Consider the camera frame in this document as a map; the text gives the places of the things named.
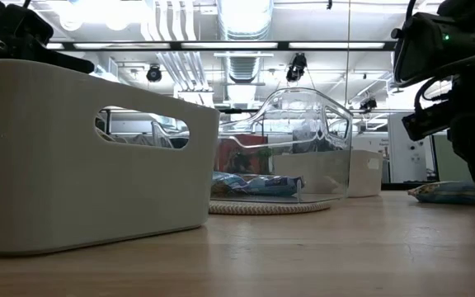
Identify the thin grey vertical pole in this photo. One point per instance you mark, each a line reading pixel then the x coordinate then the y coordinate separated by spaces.
pixel 348 62

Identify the green office partition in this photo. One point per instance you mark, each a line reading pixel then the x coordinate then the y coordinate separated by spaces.
pixel 448 165

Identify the round woven mat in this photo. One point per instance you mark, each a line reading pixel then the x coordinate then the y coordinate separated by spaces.
pixel 262 208

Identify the black overhead beam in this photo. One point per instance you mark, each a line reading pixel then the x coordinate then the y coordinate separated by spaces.
pixel 229 45

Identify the small green plant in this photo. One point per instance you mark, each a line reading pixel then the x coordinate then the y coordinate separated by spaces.
pixel 264 156

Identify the white floor appliance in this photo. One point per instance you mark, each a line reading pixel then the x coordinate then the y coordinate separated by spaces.
pixel 398 165

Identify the grey plastic bin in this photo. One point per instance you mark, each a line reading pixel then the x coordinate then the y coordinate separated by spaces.
pixel 56 185

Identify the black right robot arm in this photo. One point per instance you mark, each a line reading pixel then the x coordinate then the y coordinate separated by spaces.
pixel 435 45

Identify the silver ventilation duct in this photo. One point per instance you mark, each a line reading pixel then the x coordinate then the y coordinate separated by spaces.
pixel 243 24

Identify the red wall panel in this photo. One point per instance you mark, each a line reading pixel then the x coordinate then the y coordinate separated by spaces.
pixel 237 156

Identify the black ceiling spotlight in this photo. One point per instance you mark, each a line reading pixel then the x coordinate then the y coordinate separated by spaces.
pixel 296 68
pixel 368 104
pixel 153 73

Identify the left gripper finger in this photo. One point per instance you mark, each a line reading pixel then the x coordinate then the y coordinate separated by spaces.
pixel 60 59

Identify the clear plastic bin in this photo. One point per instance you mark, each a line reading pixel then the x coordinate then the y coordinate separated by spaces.
pixel 303 123

